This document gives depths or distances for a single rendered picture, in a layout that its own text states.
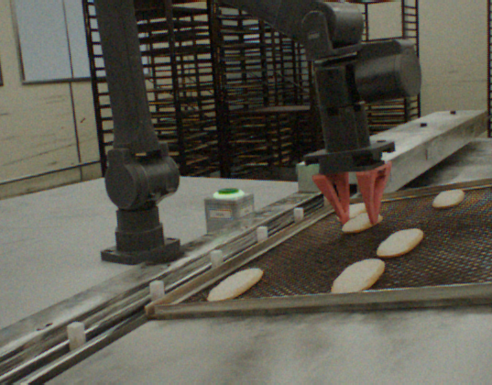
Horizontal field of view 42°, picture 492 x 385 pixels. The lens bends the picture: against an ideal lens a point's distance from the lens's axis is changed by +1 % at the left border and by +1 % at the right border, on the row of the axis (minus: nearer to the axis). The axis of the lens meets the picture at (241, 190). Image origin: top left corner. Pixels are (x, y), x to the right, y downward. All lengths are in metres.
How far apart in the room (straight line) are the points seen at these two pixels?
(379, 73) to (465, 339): 0.41
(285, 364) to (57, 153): 6.42
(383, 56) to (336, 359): 0.43
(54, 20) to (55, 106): 0.85
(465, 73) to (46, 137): 4.66
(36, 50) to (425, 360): 6.41
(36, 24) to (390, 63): 6.11
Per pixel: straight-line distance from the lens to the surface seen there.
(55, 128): 6.81
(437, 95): 7.98
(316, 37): 0.80
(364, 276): 0.58
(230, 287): 0.64
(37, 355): 0.71
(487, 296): 0.50
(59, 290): 1.00
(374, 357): 0.43
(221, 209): 1.17
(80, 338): 0.71
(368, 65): 0.79
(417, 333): 0.46
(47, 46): 6.82
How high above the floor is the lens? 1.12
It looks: 10 degrees down
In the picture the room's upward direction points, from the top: 4 degrees counter-clockwise
